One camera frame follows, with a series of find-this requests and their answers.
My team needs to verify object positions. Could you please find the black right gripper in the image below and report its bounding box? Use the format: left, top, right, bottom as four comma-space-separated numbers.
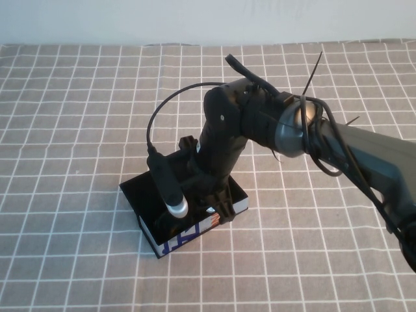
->
194, 125, 246, 226

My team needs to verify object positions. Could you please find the glasses case with printed sides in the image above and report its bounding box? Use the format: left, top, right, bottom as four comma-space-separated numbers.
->
119, 171, 251, 261

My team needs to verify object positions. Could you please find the grey white checked tablecloth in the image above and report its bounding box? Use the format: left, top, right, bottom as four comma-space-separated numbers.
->
0, 38, 416, 312

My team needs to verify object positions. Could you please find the long black zip tie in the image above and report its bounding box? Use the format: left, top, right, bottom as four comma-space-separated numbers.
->
303, 51, 324, 98

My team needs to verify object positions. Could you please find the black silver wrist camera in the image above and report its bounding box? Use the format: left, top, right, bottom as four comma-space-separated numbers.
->
147, 151, 190, 220

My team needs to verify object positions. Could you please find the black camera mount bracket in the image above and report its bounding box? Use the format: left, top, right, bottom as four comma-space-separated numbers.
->
168, 135, 209, 196

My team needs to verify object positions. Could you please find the thin black camera cable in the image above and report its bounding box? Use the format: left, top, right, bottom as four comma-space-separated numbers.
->
146, 82, 228, 157

